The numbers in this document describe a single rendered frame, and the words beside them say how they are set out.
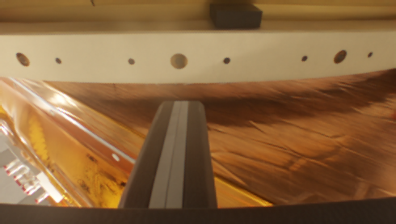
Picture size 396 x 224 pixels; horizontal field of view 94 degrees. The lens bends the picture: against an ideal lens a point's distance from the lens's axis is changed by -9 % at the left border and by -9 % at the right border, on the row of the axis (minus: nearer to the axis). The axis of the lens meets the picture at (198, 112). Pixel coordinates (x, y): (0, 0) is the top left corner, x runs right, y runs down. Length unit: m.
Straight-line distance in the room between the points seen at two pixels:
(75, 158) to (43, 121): 0.12
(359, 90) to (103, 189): 0.35
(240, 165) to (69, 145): 0.28
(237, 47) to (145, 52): 0.08
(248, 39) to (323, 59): 0.08
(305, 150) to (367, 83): 0.18
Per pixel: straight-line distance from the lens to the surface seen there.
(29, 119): 0.48
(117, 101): 0.23
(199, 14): 0.23
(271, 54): 0.20
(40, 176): 1.45
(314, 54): 0.22
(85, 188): 0.33
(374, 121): 0.27
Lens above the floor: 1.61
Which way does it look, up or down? 39 degrees up
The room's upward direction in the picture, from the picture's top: 179 degrees counter-clockwise
